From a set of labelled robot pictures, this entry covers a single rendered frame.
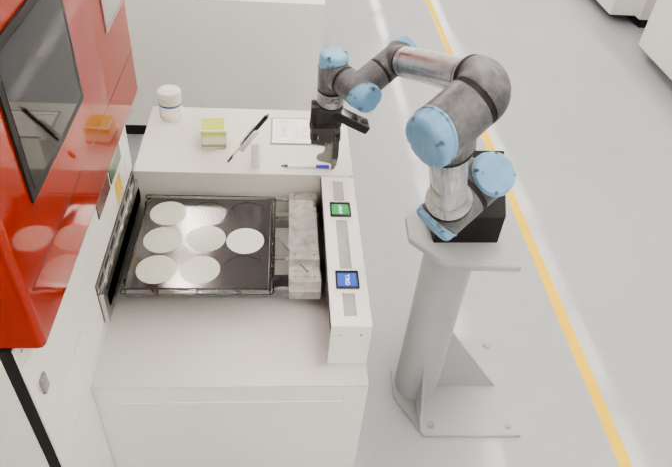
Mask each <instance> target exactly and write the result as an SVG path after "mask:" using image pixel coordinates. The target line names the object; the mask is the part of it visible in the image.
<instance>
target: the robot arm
mask: <svg viewBox="0 0 672 467"><path fill-rule="evenodd" d="M348 63H349V59H348V53H347V51H346V50H344V49H343V48H340V47H328V48H324V49H323V50H322V51H321V52H320V54H319V63H318V82H317V100H311V114H310V122H309V126H310V140H311V144H316V145H319V146H324V147H325V150H324V151H323V152H322V153H319V154H318V155H317V157H316V158H317V160H318V161H322V162H326V163H330V164H331V170H333V169H334V168H335V166H336V165H337V161H338V154H339V141H340V139H341V126H342V124H344V125H346V126H348V127H350V128H352V129H355V130H357V131H359V132H361V133H363V134H366V133H367V132H368V131H369V130H370V127H369V122H368V119H366V118H364V117H362V116H360V115H358V114H356V113H354V112H352V111H349V110H347V109H345V108H343V107H344V103H345V101H346V102H347V103H348V104H349V105H350V106H352V107H354V108H355V109H357V110H358V111H359V112H362V113H368V112H371V111H372V110H374V109H375V108H376V107H377V104H378V103H380V101H381V98H382V92H381V90H382V89H383V88H385V87H386V86H387V85H388V84H389V83H391V82H392V81H393V80H394V79H395V78H397V77H398V76H399V77H402V78H406V79H409V80H413V81H417V82H420V83H424V84H427V85H431V86H435V87H438V88H442V89H443V90H442V91H441V92H439V93H438V94H437V95H436V96H435V97H433V98H432V99H431V100H430V101H429V102H428V103H426V104H425V105H424V106H422V107H420V108H419V109H418V110H416V112H415V113H414V114H413V116H412V117H410V118H409V120H408V121H407V123H406V127H405V134H406V138H407V141H408V143H410V145H411V146H410V147H411V149H412V150H413V152H414V153H415V154H416V156H417V157H418V158H419V159H420V160H421V161H422V162H423V163H425V164H426V165H428V167H429V179H430V186H429V188H428V190H427V192H426V195H425V202H424V203H423V204H420V206H419V207H418V208H417V210H416V212H417V214H418V216H419V217H420V219H421V220H422V221H423V222H424V223H425V224H426V225H427V227H428V228H429V229H430V230H431V231H432V232H434V233H435V234H436V235H437V236H438V237H439V238H441V239H442V240H444V241H449V240H451V239H452V238H453V237H454V236H457V234H458V233H459V232H460V231H461V230H462V229H463V228H464V227H465V226H467V225H468V224H469V223H470V222H471V221H472V220H473V219H474V218H476V217H477V216H478V215H479V214H480V213H481V212H482V211H483V210H484V209H485V208H487V207H488V206H489V205H490V204H491V203H492V202H493V201H495V200H496V199H497V198H498V197H501V196H504V195H506V194H507V193H508V192H509V191H510V190H511V189H512V187H513V186H514V183H515V180H516V172H515V168H514V165H513V164H512V162H511V161H510V159H509V158H508V157H506V156H505V155H504V154H502V153H499V152H494V151H491V152H484V153H481V154H480V155H478V156H477V157H476V158H473V157H472V156H473V154H474V152H475V150H476V144H477V138H478V137H479V136H480V135H481V134H483V133H484V132H485V131H486V130H487V129H488V128H490V127H491V126H492V125H493V124H494V123H495V122H496V121H498V120H499V119H500V118H501V117H502V115H503V114H504V113H505V111H506V110H507V108H508V105H509V102H510V99H511V82H510V79H509V76H508V74H507V72H506V70H505V69H504V67H503V66H502V65H501V64H500V63H499V62H497V61H496V60H494V59H492V58H490V57H488V56H484V55H479V54H469V55H467V56H465V57H462V56H457V55H452V54H446V53H441V52H436V51H431V50H425V49H420V48H418V46H417V45H416V43H415V42H414V41H413V40H412V39H410V38H409V37H408V36H405V35H402V36H400V37H398V38H397V39H396V40H394V41H392V42H390V43H389V45H388V46H387V47H385V48H384V49H383V50H382V51H381V52H379V53H378V54H377V55H376V56H374V57H373V58H372V59H371V60H370V61H369V62H367V63H366V64H365V65H364V66H362V67H361V68H360V69H359V70H358V71H356V70H355V69H354V68H352V67H351V66H349V65H348Z"/></svg>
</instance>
